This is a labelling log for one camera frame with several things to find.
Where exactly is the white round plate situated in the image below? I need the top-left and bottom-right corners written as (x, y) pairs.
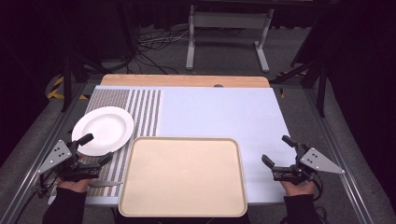
top-left (71, 105), bottom-right (135, 157)

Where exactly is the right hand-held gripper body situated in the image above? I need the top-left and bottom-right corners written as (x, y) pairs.
top-left (272, 142), bottom-right (347, 187)

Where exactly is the white metal stand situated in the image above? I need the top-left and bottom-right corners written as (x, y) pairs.
top-left (185, 5), bottom-right (276, 74)

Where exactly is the aluminium frame rail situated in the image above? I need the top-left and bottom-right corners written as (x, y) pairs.
top-left (0, 81), bottom-right (92, 224)
top-left (302, 88), bottom-right (376, 224)

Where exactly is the pale blue table sheet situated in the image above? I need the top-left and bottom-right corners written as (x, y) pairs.
top-left (83, 85), bottom-right (297, 207)

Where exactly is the striped woven placemat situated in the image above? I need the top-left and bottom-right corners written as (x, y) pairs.
top-left (81, 88), bottom-right (163, 198)

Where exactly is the tangle of floor cables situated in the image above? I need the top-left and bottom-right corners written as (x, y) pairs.
top-left (123, 25), bottom-right (191, 76)

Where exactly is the metal table knife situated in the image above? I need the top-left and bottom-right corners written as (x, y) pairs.
top-left (89, 180), bottom-right (124, 189)

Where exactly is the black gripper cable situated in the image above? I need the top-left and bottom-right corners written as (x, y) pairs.
top-left (311, 173), bottom-right (325, 202)
top-left (12, 174), bottom-right (61, 224)

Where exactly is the beige plastic tray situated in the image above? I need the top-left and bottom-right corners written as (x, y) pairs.
top-left (118, 135), bottom-right (249, 218)

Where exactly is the wooden table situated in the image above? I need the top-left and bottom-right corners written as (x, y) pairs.
top-left (99, 73), bottom-right (272, 89)

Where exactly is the person's right hand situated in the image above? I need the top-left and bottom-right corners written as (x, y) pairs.
top-left (279, 179), bottom-right (317, 197)

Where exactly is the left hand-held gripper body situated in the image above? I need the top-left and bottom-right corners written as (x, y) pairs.
top-left (36, 139), bottom-right (105, 183)

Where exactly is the person's left hand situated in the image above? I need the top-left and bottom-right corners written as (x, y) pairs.
top-left (57, 176), bottom-right (93, 194)

